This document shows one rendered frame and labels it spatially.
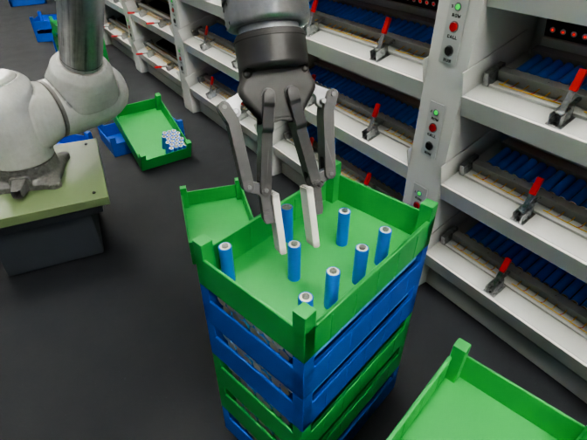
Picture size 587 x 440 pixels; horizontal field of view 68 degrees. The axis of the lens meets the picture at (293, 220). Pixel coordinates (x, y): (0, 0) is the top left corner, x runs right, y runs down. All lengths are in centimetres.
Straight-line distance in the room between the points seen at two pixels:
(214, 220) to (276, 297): 84
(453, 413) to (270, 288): 32
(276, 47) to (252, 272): 33
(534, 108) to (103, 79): 100
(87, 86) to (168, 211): 47
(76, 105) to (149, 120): 68
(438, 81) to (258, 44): 57
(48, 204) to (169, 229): 37
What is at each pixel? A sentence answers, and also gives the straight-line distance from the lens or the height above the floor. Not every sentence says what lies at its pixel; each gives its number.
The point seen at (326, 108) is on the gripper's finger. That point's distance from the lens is 49.
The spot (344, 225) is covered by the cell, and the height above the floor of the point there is 45.
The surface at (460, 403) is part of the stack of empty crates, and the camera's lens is 74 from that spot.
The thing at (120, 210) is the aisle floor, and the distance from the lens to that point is 156.
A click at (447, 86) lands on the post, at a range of 96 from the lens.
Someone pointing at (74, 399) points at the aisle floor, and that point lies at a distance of 109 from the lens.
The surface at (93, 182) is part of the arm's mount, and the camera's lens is 129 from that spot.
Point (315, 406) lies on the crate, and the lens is 66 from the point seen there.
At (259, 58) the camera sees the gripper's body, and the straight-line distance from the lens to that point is 46.
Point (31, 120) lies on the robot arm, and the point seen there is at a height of 40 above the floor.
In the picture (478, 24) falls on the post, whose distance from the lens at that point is 91.
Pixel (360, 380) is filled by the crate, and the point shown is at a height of 20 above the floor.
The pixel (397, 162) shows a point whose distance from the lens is 110.
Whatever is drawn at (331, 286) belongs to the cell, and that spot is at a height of 45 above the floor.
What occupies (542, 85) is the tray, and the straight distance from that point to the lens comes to 93.
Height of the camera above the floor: 85
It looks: 37 degrees down
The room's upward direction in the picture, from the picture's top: straight up
